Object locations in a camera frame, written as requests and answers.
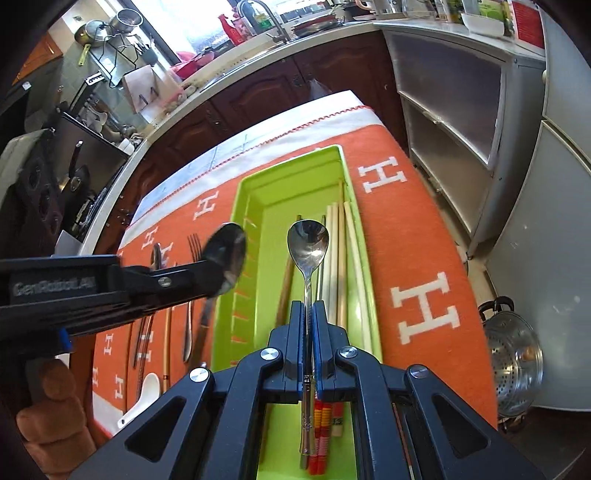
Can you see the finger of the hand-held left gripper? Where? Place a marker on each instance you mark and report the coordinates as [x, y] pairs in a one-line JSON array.
[[166, 310], [161, 281]]

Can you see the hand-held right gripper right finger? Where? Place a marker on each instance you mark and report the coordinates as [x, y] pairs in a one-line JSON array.
[[319, 341]]

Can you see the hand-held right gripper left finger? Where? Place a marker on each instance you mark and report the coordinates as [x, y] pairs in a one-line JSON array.
[[300, 341]]

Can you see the steel fork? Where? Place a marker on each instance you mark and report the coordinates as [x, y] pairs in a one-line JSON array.
[[187, 332]]

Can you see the grey steel chopstick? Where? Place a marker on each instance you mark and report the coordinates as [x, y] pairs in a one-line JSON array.
[[137, 350]]

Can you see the bronze metal chopstick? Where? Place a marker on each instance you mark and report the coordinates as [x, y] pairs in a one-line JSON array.
[[145, 357]]

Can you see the large steel spoon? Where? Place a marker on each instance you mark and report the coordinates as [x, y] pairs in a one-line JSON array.
[[226, 258]]

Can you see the white ceramic spoon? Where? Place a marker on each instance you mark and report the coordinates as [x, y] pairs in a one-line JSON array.
[[143, 392]]

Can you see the green plastic tray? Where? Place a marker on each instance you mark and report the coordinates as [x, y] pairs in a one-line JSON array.
[[258, 221]]

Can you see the pale checked table cover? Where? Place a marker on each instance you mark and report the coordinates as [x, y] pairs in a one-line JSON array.
[[226, 154]]

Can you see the orange patterned blanket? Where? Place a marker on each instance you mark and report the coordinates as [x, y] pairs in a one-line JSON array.
[[415, 207]]

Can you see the wooden cutting board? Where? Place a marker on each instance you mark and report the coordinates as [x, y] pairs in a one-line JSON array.
[[138, 90]]

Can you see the steel steamer pot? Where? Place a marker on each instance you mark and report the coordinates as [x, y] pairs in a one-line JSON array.
[[512, 360]]

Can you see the dark wooden base cabinets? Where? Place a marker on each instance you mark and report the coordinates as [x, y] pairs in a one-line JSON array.
[[258, 101]]

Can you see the pink bowl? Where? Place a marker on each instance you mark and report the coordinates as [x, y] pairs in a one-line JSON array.
[[194, 64]]

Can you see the frosted door cabinet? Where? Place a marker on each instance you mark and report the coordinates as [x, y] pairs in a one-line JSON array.
[[448, 115]]

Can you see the steel saucepan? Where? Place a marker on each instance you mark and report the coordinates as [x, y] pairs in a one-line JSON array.
[[127, 21]]

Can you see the red bottle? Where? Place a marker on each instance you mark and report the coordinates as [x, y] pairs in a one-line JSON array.
[[231, 27]]

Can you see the grey refrigerator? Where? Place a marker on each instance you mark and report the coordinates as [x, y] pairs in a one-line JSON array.
[[554, 207]]

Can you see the steel faucet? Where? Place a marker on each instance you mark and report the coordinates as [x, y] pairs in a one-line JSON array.
[[272, 18]]

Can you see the stacked dishes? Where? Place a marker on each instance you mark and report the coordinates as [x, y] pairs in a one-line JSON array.
[[318, 25]]

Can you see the white bowl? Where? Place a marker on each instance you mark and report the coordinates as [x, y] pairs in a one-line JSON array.
[[482, 25]]

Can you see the red canister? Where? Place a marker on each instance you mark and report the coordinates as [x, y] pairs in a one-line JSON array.
[[528, 23]]

